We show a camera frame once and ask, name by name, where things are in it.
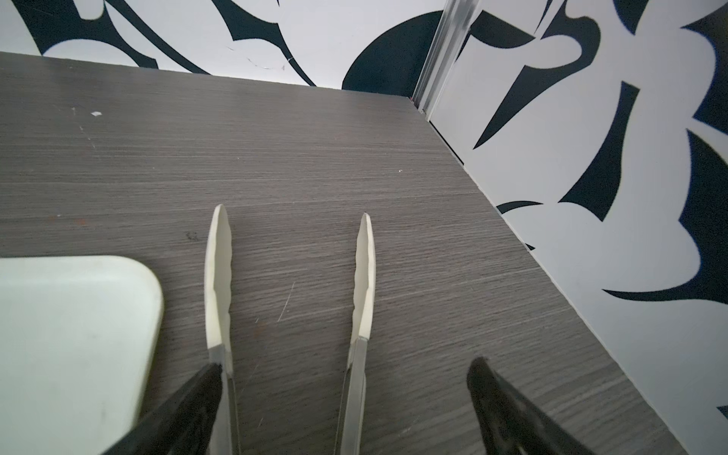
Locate white plastic tray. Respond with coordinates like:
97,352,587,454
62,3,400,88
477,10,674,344
1,256,164,454

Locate aluminium frame post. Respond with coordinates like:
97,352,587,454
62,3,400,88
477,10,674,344
413,0,481,121

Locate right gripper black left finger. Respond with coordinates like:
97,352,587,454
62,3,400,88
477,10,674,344
105,363,223,455

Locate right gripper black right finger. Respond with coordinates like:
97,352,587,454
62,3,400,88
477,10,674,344
466,356,593,455

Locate white-tipped steel tongs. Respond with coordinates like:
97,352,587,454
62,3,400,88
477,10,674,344
204,205,377,454

